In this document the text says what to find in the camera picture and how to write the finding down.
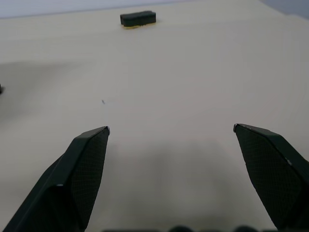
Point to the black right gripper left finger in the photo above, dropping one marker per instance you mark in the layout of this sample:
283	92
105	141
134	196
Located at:
72	178

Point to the black and yellow sponge block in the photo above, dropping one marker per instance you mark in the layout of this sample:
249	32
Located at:
138	18

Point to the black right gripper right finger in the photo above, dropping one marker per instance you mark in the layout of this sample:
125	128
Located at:
272	174

